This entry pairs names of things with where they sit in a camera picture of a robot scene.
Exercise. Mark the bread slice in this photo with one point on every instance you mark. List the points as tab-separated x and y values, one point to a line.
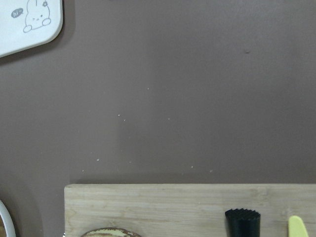
110	232

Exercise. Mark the cream rabbit tray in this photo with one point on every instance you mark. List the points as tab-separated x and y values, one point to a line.
25	24

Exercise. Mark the wooden cutting board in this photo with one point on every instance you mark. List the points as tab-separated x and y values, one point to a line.
185	210

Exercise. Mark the yellow plastic knife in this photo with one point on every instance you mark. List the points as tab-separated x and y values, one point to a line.
296	227

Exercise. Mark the white round plate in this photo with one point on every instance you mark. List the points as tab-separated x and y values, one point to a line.
7	228

